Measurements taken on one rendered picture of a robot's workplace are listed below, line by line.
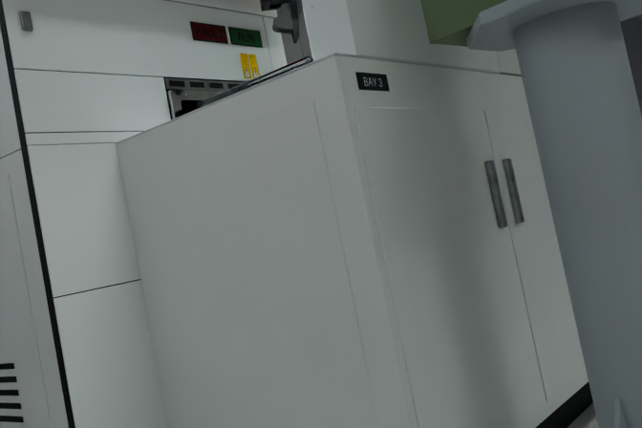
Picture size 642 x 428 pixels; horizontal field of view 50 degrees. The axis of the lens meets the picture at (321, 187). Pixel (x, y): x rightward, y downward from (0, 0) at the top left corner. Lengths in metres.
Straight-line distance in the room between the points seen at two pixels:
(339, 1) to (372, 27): 0.08
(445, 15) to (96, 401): 0.98
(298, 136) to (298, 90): 0.08
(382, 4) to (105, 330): 0.84
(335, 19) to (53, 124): 0.63
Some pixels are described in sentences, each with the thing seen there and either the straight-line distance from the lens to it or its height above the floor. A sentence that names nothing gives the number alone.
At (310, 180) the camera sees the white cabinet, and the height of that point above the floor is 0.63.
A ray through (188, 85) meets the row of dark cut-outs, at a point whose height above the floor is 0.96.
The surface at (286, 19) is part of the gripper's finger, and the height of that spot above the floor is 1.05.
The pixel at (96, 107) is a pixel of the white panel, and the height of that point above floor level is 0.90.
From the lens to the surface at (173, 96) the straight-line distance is 1.68.
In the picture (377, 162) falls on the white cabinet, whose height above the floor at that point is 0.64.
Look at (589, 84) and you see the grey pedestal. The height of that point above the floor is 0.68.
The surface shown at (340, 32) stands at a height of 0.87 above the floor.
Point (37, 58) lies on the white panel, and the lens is 1.53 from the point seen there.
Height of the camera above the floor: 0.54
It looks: 4 degrees up
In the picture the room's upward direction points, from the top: 11 degrees counter-clockwise
